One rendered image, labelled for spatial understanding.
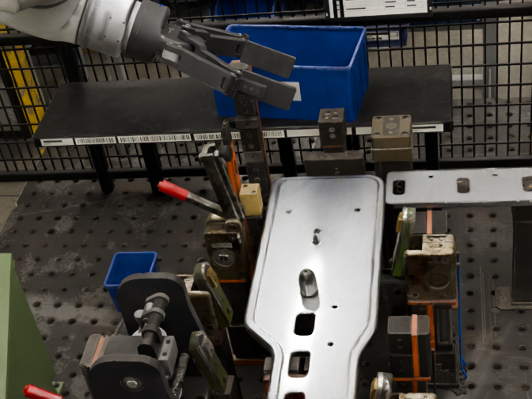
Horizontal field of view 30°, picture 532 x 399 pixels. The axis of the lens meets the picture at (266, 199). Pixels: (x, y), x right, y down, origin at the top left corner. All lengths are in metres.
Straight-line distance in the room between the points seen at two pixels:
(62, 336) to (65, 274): 0.20
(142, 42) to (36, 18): 0.13
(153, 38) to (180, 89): 1.01
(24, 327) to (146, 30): 0.84
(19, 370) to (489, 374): 0.88
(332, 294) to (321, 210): 0.23
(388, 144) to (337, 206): 0.17
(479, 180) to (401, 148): 0.16
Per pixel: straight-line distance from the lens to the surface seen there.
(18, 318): 1.90
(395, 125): 1.97
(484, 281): 2.14
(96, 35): 1.24
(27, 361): 1.94
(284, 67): 1.34
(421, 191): 1.89
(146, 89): 2.27
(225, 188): 1.73
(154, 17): 1.24
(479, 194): 1.88
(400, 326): 1.65
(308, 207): 1.88
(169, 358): 1.44
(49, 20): 1.23
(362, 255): 1.76
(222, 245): 1.80
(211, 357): 1.55
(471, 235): 2.25
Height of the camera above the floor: 2.18
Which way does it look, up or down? 38 degrees down
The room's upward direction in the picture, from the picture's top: 10 degrees counter-clockwise
